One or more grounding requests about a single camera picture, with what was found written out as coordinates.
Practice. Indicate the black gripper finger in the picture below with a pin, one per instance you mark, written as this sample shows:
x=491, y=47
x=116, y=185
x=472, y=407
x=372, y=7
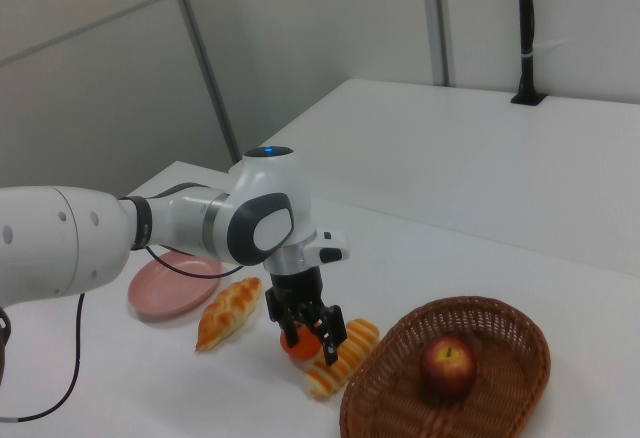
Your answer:
x=330, y=330
x=293, y=328

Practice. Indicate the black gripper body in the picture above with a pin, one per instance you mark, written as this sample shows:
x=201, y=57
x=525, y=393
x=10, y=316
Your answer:
x=297, y=290

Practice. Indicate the orange toy mandarin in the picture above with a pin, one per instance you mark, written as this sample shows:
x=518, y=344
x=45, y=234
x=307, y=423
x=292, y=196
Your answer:
x=303, y=351

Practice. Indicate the striped toy bread roll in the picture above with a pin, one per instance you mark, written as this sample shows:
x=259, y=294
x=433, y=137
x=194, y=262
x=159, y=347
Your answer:
x=352, y=350

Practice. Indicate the braided toy bread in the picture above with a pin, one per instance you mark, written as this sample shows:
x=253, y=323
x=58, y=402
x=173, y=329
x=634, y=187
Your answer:
x=225, y=310

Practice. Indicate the red toy apple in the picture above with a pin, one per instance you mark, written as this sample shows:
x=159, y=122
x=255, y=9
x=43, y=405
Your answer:
x=447, y=365

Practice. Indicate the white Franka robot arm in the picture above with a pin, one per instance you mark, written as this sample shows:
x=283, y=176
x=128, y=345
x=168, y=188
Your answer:
x=55, y=238

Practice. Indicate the brown woven basket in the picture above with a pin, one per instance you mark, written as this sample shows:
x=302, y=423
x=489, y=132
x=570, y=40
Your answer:
x=395, y=403

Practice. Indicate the pink plate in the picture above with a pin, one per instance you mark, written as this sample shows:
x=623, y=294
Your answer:
x=165, y=294

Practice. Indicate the grey partition post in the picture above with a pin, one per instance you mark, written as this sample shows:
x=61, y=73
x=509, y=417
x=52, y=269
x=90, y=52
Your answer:
x=437, y=18
x=205, y=68

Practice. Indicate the black camera pole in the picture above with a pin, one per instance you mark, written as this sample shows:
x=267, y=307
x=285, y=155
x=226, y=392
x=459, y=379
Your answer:
x=526, y=33

